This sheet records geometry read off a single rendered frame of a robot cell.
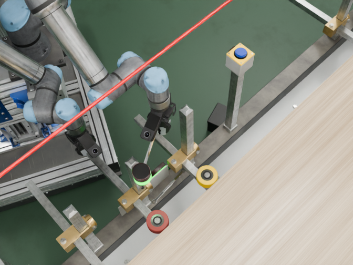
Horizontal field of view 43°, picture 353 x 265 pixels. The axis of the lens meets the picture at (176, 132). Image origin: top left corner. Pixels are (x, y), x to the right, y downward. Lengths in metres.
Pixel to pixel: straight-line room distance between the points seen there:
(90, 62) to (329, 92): 1.00
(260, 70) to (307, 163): 1.41
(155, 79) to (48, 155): 1.33
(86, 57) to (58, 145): 1.28
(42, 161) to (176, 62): 1.12
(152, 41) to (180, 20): 0.27
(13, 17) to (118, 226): 0.88
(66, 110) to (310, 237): 0.94
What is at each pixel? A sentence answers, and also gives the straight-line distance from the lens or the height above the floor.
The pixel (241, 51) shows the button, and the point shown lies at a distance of 1.57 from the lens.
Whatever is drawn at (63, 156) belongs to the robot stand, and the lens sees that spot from 2.59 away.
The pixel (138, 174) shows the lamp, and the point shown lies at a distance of 1.47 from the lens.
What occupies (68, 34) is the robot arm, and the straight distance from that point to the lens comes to 1.39.
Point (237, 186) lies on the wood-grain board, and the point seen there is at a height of 0.90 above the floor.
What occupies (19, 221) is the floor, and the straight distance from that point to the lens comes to 2.75.
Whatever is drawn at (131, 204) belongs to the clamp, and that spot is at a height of 0.87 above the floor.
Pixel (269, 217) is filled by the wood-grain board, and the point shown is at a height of 0.90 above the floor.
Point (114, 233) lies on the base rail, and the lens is 1.85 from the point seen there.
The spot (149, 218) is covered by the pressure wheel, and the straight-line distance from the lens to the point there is 1.63.
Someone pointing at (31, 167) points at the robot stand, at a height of 0.21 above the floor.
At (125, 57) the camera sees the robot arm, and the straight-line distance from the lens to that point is 1.49.
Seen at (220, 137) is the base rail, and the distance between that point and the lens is 1.98.
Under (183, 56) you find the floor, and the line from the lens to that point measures 3.11.
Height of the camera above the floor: 2.45
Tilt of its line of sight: 62 degrees down
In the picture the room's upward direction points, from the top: 4 degrees counter-clockwise
